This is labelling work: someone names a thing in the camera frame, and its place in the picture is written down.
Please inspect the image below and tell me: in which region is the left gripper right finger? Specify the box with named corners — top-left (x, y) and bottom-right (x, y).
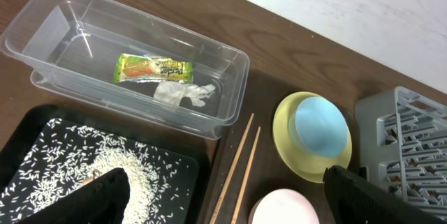
top-left (323, 165), bottom-right (443, 224)

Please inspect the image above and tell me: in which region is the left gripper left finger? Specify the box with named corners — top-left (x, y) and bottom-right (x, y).
top-left (18, 168), bottom-right (131, 224)

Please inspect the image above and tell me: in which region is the yellow plate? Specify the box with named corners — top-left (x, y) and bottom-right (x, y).
top-left (272, 91), bottom-right (352, 183)

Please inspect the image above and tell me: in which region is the white small bowl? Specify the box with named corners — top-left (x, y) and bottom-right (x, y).
top-left (248, 188), bottom-right (319, 224)

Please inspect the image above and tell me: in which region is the light blue bowl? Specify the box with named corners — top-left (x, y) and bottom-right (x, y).
top-left (288, 96), bottom-right (349, 158)

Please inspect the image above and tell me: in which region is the wooden chopstick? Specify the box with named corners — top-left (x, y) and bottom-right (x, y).
top-left (209, 113), bottom-right (254, 224)
top-left (230, 126), bottom-right (261, 224)

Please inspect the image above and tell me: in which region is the white napkin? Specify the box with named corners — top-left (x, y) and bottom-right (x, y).
top-left (154, 81), bottom-right (216, 107)

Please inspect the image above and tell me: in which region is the green snack wrapper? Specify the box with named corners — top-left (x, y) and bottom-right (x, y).
top-left (113, 53), bottom-right (193, 83)

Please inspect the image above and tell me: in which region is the spilled rice food waste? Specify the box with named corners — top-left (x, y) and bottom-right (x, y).
top-left (1, 118), bottom-right (187, 223)

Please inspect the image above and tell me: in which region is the black waste tray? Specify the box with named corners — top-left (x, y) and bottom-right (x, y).
top-left (1, 104), bottom-right (214, 223)

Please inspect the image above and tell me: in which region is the grey dishwasher rack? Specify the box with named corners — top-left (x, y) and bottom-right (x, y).
top-left (354, 87), bottom-right (446, 221)

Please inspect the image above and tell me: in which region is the clear plastic bin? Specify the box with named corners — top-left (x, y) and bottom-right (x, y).
top-left (1, 0), bottom-right (250, 140)

